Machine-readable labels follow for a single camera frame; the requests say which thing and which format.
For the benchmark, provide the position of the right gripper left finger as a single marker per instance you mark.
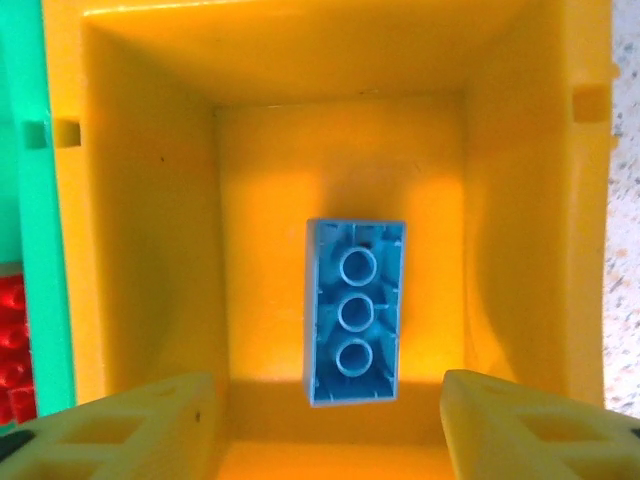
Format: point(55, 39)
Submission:
point(125, 440)

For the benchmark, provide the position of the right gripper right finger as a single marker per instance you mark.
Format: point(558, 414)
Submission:
point(540, 440)

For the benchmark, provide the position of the long red lego brick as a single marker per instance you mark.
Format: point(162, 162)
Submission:
point(12, 325)

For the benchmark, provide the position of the blue lego brick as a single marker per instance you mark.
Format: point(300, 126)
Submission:
point(327, 250)

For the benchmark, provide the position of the yellow plastic bin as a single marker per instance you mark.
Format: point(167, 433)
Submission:
point(150, 200)

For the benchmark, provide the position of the green plastic bin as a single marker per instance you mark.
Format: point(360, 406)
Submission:
point(35, 200)

